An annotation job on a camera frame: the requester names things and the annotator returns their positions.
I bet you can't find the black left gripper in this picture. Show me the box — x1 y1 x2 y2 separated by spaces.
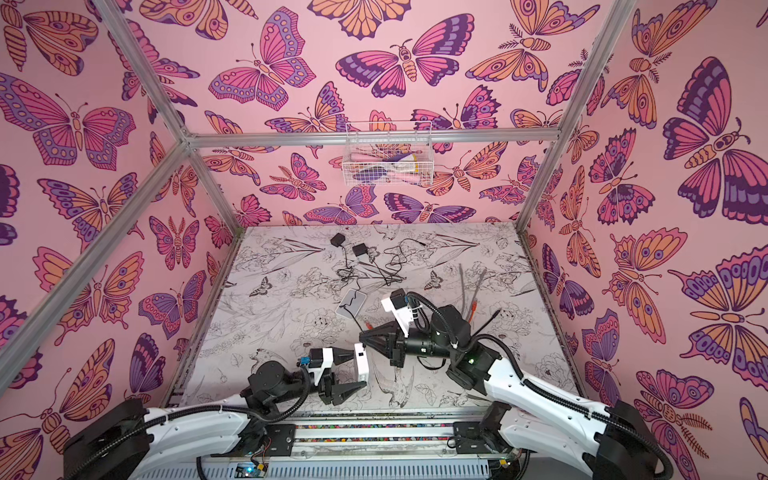
270 350 361 409

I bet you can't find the white network switch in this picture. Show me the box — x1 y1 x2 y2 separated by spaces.
354 343 370 382
335 289 368 320

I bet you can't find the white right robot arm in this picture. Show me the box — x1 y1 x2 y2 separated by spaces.
359 289 674 479

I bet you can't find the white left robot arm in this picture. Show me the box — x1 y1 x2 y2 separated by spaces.
63 343 370 479

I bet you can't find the black power adapter right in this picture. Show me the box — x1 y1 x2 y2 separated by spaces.
352 243 368 257

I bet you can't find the black power adapter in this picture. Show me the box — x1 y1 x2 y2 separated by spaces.
352 243 368 257
330 233 346 248

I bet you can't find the black power adapter left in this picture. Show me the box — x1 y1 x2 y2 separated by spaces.
330 233 346 248

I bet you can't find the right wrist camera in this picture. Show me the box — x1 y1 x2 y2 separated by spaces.
381 288 421 338

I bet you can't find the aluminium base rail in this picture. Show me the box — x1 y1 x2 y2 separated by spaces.
167 407 619 480

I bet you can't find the grey ethernet cable right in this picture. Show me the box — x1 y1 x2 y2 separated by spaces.
469 268 488 310

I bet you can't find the white wire basket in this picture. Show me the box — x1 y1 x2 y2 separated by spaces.
340 120 435 188

